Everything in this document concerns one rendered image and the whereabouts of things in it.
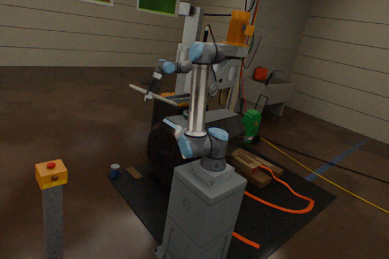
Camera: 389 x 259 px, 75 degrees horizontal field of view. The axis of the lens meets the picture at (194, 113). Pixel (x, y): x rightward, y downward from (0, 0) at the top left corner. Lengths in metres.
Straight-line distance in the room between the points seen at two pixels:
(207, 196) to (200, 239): 0.34
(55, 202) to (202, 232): 0.94
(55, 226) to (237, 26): 2.70
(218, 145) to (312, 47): 6.13
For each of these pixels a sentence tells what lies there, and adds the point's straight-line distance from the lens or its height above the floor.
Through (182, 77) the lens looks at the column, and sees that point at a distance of 3.65.
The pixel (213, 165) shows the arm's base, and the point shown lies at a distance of 1.79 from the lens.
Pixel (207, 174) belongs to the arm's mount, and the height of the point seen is 0.91.
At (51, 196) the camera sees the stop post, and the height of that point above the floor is 0.93.
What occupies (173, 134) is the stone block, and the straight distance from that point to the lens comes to 2.69.
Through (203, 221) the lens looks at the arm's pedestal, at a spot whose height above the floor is 0.65.
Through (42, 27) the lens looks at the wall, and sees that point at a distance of 8.24.
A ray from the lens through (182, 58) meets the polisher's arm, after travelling 3.54.
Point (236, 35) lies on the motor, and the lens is 3.25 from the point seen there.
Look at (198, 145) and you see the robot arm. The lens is 1.64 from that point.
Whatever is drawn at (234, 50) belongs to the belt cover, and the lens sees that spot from 3.17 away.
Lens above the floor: 1.88
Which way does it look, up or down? 20 degrees down
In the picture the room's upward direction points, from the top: 10 degrees clockwise
